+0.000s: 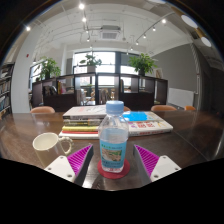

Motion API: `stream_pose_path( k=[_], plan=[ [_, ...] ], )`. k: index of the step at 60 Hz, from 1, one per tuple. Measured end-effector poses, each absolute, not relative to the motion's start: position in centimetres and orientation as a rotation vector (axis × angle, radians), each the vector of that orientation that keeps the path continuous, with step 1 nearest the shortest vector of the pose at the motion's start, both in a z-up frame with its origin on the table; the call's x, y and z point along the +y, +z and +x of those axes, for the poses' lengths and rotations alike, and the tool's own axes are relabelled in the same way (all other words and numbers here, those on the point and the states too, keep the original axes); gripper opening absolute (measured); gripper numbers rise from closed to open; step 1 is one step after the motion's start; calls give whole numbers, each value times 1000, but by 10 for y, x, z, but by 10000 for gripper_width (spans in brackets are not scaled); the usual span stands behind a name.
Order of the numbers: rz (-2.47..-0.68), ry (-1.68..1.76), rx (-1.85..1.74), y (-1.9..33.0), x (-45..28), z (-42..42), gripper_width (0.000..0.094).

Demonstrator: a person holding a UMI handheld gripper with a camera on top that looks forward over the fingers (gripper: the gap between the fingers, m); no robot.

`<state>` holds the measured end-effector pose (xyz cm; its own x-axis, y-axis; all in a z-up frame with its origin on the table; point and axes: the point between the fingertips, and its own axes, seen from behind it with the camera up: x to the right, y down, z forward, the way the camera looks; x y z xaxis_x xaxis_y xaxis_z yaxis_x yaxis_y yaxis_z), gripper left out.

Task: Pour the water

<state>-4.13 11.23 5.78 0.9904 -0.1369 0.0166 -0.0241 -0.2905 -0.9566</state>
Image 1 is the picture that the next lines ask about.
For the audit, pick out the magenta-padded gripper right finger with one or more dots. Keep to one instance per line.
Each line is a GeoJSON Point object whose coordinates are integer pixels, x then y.
{"type": "Point", "coordinates": [163, 167]}

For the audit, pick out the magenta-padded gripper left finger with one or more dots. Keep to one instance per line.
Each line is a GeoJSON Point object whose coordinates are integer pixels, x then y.
{"type": "Point", "coordinates": [61, 166]}

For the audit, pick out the clear plastic water bottle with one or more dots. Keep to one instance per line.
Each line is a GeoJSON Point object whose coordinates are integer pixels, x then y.
{"type": "Point", "coordinates": [113, 140]}

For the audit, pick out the cream ceramic mug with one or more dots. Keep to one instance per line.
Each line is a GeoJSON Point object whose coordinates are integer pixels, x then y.
{"type": "Point", "coordinates": [45, 145]}

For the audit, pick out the thin red-spined book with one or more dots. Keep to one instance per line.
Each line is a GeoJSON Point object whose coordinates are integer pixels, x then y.
{"type": "Point", "coordinates": [78, 132]}

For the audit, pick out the yellow-spined book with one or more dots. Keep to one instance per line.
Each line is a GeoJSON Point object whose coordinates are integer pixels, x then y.
{"type": "Point", "coordinates": [78, 128]}

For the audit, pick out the large white and blue book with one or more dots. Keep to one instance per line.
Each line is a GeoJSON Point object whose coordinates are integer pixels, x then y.
{"type": "Point", "coordinates": [150, 125]}

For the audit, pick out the dark-spined book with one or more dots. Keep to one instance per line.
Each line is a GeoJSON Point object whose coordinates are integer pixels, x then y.
{"type": "Point", "coordinates": [80, 122]}

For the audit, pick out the flat round red coaster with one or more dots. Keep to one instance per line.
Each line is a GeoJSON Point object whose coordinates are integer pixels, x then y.
{"type": "Point", "coordinates": [113, 175]}

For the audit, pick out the white-covered book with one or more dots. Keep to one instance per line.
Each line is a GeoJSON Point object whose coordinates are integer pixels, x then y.
{"type": "Point", "coordinates": [85, 112]}

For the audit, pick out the dark open shelf unit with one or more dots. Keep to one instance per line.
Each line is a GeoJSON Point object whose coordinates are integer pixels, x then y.
{"type": "Point", "coordinates": [133, 100]}

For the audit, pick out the tall bookshelf with books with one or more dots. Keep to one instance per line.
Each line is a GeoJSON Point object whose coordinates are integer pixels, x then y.
{"type": "Point", "coordinates": [5, 88]}

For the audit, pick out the bushy potted green plant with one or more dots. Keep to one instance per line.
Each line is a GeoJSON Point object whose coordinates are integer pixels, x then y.
{"type": "Point", "coordinates": [49, 68]}

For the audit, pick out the broad-leaved potted green plant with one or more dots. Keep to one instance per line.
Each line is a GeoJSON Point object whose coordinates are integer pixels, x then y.
{"type": "Point", "coordinates": [142, 63]}

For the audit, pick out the small potted green plant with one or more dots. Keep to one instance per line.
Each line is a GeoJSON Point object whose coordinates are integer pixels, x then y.
{"type": "Point", "coordinates": [90, 61]}

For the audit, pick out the ceiling air conditioner unit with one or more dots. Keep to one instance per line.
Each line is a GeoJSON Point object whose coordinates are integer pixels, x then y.
{"type": "Point", "coordinates": [110, 32]}

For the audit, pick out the round white ceiling lights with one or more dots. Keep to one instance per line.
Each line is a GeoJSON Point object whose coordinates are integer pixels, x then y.
{"type": "Point", "coordinates": [189, 21]}

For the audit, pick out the ceiling track spotlights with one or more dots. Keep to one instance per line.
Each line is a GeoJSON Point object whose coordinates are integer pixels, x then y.
{"type": "Point", "coordinates": [81, 6]}

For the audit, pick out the white wall board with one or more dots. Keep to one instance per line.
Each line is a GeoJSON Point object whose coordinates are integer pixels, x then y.
{"type": "Point", "coordinates": [181, 97]}

